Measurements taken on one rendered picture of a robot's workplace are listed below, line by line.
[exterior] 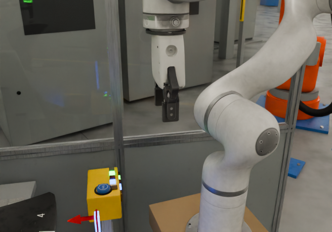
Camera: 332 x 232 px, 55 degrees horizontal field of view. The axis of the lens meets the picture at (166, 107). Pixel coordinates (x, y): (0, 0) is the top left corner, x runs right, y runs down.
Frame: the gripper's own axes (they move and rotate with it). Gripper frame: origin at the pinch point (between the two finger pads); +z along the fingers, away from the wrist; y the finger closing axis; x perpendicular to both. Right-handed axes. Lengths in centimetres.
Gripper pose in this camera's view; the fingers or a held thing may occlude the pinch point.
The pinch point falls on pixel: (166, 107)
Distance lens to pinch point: 65.0
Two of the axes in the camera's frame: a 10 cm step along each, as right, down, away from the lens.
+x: -9.8, 0.7, -1.8
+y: -2.0, -3.6, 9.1
